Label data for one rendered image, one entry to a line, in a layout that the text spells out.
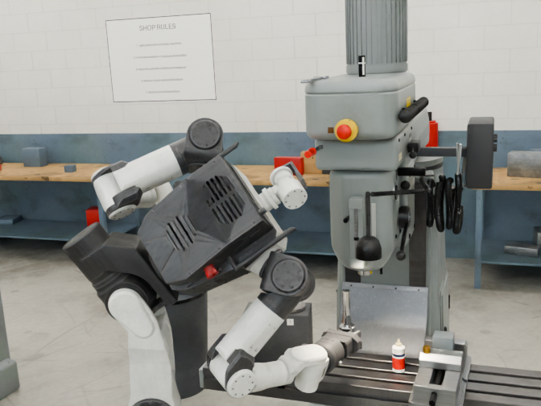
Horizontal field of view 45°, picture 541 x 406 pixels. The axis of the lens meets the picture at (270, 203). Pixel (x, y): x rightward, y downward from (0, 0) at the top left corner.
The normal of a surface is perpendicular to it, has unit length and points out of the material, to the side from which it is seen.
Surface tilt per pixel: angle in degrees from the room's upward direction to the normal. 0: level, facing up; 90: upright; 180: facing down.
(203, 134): 62
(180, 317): 94
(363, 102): 90
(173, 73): 90
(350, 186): 90
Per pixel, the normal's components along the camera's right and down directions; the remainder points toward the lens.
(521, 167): -0.51, 0.21
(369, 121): -0.32, 0.22
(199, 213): -0.44, -0.04
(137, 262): 0.07, 0.22
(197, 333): 0.79, 0.16
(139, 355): 0.01, 0.61
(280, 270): -0.19, -0.26
